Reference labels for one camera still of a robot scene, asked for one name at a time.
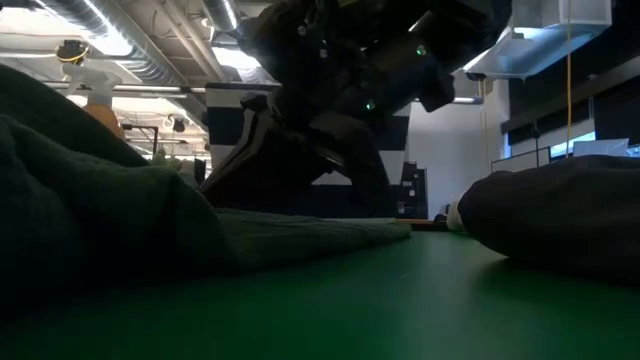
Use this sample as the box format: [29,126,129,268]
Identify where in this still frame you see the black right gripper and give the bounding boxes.
[199,84,401,217]

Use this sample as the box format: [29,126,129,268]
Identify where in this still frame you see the dark green garment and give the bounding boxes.
[0,64,414,301]

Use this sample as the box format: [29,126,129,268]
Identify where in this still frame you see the black garment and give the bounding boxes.
[457,154,640,281]

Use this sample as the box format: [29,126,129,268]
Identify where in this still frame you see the navy white striped laundry basket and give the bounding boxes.
[204,82,412,221]

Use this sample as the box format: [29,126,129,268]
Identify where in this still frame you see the black background cabinet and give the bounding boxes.
[397,160,429,220]

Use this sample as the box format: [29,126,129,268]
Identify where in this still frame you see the cream folded garment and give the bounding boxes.
[446,199,469,234]

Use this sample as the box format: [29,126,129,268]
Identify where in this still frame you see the green succulent in grey pot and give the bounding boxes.
[149,148,201,190]

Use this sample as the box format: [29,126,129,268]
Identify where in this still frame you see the white partition panel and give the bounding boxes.
[490,147,552,172]

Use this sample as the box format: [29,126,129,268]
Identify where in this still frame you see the orange spray bottle white trigger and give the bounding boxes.
[62,63,126,141]

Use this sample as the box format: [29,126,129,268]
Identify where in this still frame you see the white board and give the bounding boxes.
[572,138,630,157]

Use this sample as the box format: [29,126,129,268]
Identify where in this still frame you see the round silver ventilation duct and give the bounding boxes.
[202,0,249,44]

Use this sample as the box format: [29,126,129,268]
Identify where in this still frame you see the corrugated silver ventilation duct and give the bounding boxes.
[42,0,186,86]

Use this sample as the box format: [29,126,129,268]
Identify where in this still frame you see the shiny metal duct hood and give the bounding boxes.
[462,0,614,81]

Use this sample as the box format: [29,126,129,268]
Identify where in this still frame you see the black yellow ceiling cable reel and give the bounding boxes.
[54,38,91,65]

